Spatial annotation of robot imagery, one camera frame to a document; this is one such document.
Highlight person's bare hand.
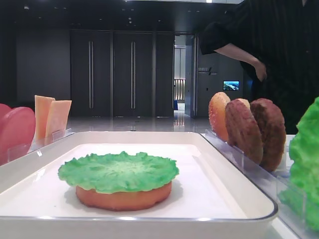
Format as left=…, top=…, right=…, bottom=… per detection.
left=252, top=58, right=267, bottom=82

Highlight red tomato slice front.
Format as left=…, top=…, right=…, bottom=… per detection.
left=0, top=107, right=35, bottom=165

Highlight red tomato slice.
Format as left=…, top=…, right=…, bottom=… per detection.
left=0, top=107, right=35, bottom=165
left=0, top=103, right=11, bottom=119

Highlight person's bare forearm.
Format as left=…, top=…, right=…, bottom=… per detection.
left=215, top=43, right=259, bottom=66

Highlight brown meat patty rear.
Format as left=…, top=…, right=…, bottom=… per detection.
left=250, top=98, right=286, bottom=172

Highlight brown meat patty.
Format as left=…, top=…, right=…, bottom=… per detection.
left=250, top=98, right=286, bottom=172
left=225, top=99, right=263, bottom=164

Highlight brown meat patty front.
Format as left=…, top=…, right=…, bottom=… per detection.
left=225, top=99, right=263, bottom=164

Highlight green lettuce leaf upright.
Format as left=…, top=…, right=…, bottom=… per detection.
left=279, top=98, right=319, bottom=231

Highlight green lettuce leaf on bun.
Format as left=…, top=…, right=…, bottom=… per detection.
left=58, top=151, right=179, bottom=194

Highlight orange cheese slice right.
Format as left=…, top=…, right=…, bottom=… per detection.
left=44, top=100, right=72, bottom=145

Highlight orange cheese slice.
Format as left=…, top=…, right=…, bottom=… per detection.
left=44, top=100, right=72, bottom=145
left=34, top=95, right=55, bottom=141

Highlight orange cheese slice left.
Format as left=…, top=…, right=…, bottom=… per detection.
left=34, top=95, right=55, bottom=141

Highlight red tomato slice rear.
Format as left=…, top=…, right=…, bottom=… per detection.
left=0, top=103, right=11, bottom=119

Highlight person in black shirt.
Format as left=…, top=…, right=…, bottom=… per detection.
left=200, top=0, right=319, bottom=134

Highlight sesame top bun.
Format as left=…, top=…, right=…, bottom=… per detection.
left=208, top=92, right=230, bottom=141

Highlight clear acrylic rack right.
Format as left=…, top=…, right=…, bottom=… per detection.
left=203, top=129, right=319, bottom=239

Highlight clear acrylic rack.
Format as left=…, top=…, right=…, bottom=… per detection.
left=203, top=129, right=319, bottom=239
left=4, top=128, right=72, bottom=163

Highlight dark double doors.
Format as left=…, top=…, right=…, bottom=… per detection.
left=70, top=30, right=174, bottom=117

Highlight orange bottom bun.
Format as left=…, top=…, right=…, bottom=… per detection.
left=75, top=182, right=172, bottom=211

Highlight white rectangular tray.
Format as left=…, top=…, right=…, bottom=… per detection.
left=0, top=132, right=278, bottom=239

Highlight clear acrylic rack left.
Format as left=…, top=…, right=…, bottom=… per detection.
left=4, top=128, right=72, bottom=163

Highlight small wall screen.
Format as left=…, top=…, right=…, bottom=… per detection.
left=223, top=81, right=239, bottom=91

